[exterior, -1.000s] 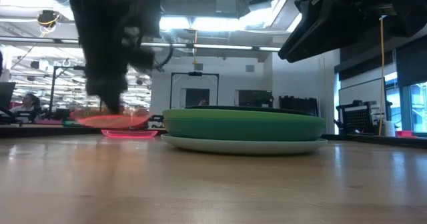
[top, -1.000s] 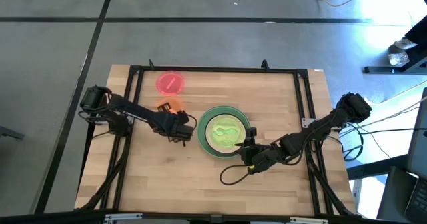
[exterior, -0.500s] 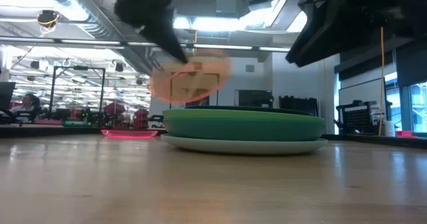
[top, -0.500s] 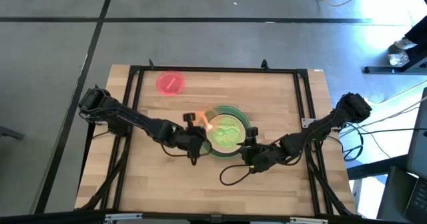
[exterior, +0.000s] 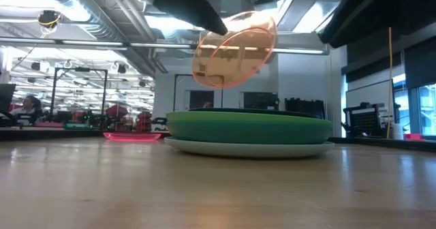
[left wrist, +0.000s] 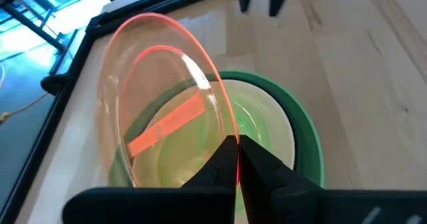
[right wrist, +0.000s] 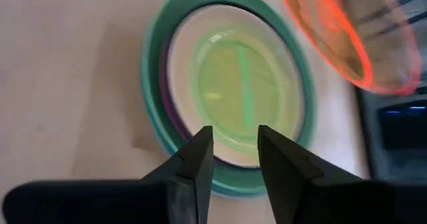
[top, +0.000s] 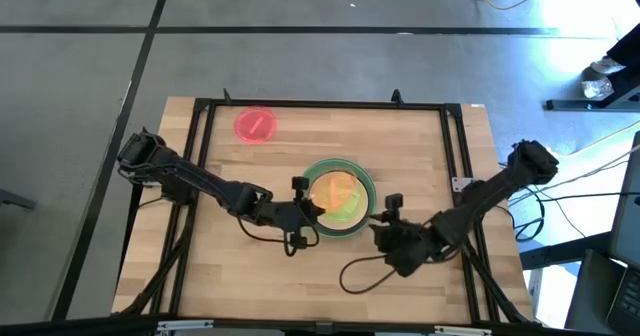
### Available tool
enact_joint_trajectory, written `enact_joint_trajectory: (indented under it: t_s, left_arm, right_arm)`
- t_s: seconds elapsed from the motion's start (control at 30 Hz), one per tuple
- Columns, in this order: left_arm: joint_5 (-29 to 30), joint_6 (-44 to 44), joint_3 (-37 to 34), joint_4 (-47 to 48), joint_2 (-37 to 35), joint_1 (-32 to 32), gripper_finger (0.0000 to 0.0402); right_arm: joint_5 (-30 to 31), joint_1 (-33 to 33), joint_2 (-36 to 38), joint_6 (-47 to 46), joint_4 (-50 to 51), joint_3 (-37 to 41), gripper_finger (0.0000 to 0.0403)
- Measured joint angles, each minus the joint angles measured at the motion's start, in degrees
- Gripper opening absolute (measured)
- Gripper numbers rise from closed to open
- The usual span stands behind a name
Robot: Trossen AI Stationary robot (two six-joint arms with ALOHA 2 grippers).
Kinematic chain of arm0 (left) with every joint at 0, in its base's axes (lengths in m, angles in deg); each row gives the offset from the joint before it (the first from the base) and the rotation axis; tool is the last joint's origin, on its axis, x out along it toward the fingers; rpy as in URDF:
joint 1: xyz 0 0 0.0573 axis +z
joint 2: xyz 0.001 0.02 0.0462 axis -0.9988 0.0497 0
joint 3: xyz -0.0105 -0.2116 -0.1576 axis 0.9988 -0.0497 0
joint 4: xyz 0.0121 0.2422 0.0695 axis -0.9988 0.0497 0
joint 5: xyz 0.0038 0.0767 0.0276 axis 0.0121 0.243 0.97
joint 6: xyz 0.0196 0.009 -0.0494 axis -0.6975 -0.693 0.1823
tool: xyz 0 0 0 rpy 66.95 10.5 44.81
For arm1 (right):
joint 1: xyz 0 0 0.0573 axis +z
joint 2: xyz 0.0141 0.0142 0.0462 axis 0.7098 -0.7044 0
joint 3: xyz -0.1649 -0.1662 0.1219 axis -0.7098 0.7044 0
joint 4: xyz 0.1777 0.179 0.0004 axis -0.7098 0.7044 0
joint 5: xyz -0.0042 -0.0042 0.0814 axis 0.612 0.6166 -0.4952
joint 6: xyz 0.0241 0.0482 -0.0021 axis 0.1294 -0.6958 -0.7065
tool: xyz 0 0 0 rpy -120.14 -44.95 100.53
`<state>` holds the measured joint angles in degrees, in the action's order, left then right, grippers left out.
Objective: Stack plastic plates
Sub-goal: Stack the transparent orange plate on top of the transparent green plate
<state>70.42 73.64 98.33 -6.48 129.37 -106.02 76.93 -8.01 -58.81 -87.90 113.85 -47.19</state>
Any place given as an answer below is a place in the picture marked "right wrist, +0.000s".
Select orange transparent small plate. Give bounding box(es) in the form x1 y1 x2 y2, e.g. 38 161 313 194
275 0 422 97

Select black metal table frame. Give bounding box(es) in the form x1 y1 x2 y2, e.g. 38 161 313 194
355 83 427 185

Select peach plastic plate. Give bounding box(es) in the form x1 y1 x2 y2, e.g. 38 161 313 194
165 3 306 169

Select magenta plastic plate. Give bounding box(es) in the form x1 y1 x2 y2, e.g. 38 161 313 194
157 39 195 144

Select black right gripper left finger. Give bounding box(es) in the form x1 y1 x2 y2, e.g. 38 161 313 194
1 125 215 224

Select large teal plastic plate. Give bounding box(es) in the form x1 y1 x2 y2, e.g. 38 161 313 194
139 0 317 199

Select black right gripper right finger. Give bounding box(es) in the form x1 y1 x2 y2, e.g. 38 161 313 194
258 124 427 224

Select lime transparent small plate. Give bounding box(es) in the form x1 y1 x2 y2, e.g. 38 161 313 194
191 25 301 152

